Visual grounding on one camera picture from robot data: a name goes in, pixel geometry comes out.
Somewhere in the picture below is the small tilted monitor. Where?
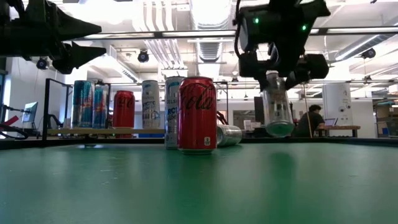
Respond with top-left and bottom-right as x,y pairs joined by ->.
21,101 -> 39,124

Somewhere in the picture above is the yellow hanging cord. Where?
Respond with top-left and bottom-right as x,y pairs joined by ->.
303,90 -> 313,138

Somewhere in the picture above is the person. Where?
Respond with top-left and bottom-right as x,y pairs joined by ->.
294,104 -> 326,138

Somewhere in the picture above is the background storage rack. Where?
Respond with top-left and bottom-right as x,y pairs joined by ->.
374,99 -> 398,138

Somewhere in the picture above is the wooden background table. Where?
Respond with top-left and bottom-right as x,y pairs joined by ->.
317,125 -> 361,138

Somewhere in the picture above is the black ceiling spotlight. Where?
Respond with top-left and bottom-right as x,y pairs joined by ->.
137,49 -> 150,64
35,57 -> 50,71
360,47 -> 377,59

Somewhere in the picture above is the white Celsius Arctic can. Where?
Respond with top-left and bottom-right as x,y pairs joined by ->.
164,76 -> 182,151
141,80 -> 162,129

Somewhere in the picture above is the ribbed silver air duct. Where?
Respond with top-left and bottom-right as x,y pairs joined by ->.
190,0 -> 237,63

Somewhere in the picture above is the black cable loop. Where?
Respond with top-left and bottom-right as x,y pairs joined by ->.
0,123 -> 28,141

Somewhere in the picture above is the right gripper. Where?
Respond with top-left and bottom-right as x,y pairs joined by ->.
238,6 -> 330,91

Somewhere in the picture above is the white Celsius can orange print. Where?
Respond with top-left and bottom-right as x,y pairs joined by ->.
216,124 -> 243,148
262,70 -> 295,138

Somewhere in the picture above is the wooden shelf board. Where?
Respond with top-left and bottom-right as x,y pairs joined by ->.
46,128 -> 165,137

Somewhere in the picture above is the black table border frame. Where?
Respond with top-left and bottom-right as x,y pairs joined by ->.
0,136 -> 398,151

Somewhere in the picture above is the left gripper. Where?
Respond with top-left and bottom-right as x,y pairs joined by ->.
0,0 -> 108,75

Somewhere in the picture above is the green table mat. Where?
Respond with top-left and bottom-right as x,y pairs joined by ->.
0,141 -> 398,224

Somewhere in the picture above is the red flat object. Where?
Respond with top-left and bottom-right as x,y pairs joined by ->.
0,115 -> 19,127

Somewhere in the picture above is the black monitor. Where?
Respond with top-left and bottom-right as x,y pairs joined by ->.
253,96 -> 266,124

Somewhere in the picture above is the red Coca-Cola can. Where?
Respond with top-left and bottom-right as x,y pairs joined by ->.
177,76 -> 218,156
112,90 -> 136,129

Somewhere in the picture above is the teal Red Bull can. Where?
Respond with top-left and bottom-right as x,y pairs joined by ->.
72,80 -> 95,129
93,87 -> 109,129

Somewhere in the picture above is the black metal shelf frame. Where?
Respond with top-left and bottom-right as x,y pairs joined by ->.
42,77 -> 230,147

